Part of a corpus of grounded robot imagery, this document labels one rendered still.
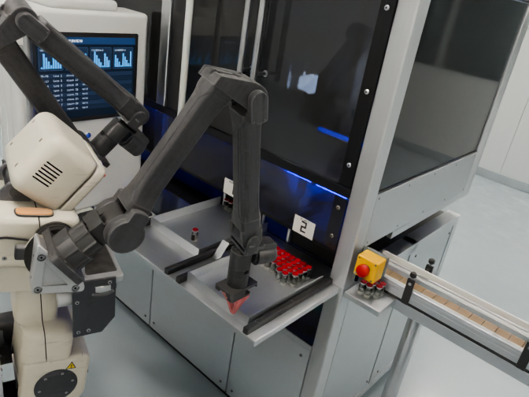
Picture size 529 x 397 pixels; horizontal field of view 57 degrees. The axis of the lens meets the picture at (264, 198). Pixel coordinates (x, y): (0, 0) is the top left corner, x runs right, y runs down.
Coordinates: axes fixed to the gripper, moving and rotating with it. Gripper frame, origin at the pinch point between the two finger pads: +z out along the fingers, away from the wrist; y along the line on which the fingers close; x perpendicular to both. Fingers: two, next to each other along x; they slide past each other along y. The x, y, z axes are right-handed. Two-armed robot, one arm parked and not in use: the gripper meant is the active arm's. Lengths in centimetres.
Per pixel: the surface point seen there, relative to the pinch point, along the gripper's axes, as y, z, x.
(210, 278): 7.5, 2.2, 17.3
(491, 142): 498, 48, 80
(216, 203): 43, 1, 54
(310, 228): 37.9, -12.6, 4.7
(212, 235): 26.1, 2.0, 36.8
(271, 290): 18.9, 2.3, 1.7
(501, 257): 309, 89, -5
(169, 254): 5.6, 2.4, 35.2
